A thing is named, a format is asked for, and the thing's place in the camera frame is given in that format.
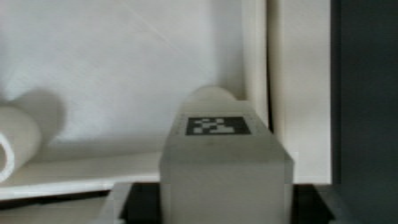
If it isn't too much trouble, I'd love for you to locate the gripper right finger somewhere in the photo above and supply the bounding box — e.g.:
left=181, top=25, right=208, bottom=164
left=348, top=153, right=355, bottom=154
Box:
left=289, top=182, right=360, bottom=224

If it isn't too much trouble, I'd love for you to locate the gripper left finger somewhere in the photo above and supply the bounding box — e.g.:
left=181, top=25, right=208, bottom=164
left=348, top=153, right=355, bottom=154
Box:
left=89, top=182, right=163, bottom=224

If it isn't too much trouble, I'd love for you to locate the white square table top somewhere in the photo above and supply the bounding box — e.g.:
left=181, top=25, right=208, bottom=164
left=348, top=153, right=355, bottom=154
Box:
left=0, top=0, right=266, bottom=201

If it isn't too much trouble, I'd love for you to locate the white U-shaped obstacle fence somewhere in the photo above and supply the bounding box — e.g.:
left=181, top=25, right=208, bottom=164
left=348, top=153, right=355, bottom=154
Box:
left=0, top=0, right=334, bottom=224

